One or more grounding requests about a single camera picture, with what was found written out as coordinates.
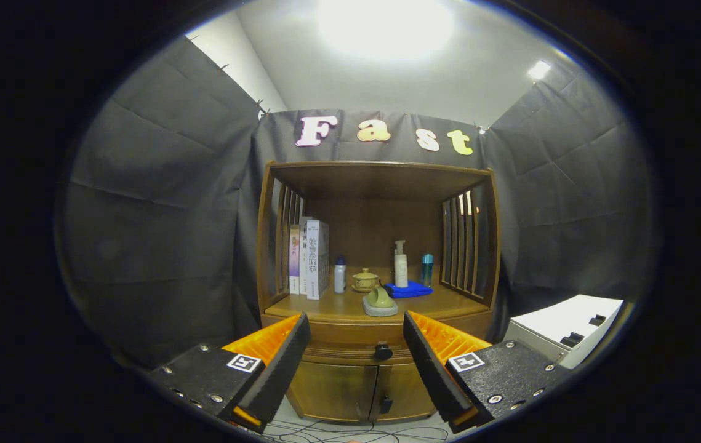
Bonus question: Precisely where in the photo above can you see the purple book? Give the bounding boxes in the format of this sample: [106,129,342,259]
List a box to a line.
[289,225,301,295]

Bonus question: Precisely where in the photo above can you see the wooden cabinet door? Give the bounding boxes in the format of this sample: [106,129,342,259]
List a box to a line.
[370,362,437,422]
[289,362,379,422]

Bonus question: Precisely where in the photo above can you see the black floor cables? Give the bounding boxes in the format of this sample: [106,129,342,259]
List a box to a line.
[264,418,449,443]

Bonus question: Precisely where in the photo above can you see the wooden drawer with black knob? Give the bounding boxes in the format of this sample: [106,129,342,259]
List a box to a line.
[262,314,494,365]

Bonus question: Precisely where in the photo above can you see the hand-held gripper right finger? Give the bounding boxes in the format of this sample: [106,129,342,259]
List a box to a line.
[403,310,572,434]

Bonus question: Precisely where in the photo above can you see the white storage unit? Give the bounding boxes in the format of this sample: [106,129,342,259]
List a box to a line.
[503,294,625,370]

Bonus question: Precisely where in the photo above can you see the white pump bottle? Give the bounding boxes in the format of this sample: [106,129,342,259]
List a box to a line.
[393,240,409,289]

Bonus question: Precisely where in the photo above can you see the blue folded cloth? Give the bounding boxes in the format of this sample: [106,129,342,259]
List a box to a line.
[383,281,434,299]

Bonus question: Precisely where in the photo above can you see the thin white book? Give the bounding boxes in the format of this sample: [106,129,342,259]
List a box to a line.
[299,217,309,296]

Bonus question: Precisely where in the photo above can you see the wooden countertop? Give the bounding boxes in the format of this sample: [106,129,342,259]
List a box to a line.
[264,265,491,325]

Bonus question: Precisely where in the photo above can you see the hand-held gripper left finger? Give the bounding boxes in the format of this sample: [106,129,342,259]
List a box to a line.
[147,312,312,433]

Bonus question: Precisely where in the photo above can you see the green scrub brush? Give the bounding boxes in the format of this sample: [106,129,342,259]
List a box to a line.
[361,285,399,317]

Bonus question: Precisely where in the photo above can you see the wooden cabinet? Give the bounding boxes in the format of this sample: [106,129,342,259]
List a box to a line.
[256,161,502,424]

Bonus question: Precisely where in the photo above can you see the yellow lidded teacup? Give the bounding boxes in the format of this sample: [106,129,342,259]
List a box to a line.
[351,268,380,293]

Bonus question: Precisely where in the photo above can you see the large white book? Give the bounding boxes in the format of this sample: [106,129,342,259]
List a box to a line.
[305,220,330,300]

